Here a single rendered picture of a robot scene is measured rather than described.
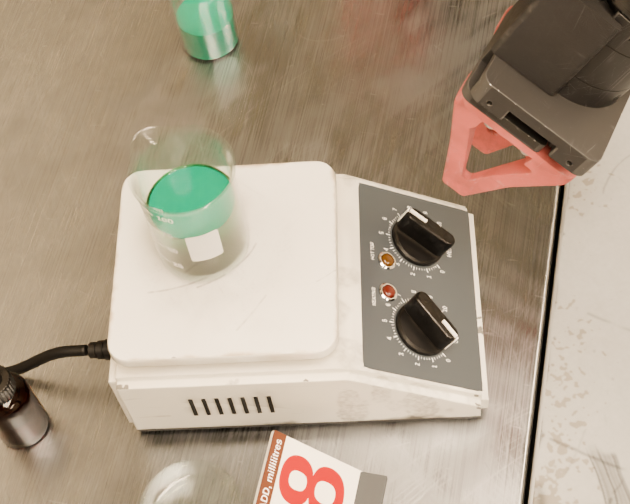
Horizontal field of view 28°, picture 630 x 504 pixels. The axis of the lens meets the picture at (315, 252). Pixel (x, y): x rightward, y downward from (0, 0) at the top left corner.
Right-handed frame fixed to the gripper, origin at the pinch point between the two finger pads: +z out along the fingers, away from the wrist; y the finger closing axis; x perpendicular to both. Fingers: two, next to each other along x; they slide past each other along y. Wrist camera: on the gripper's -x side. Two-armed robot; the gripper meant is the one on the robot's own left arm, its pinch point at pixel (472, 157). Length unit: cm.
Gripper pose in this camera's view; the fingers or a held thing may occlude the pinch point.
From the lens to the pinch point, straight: 66.2
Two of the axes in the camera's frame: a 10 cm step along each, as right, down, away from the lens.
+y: -4.2, 6.7, -6.1
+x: 8.1, 5.9, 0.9
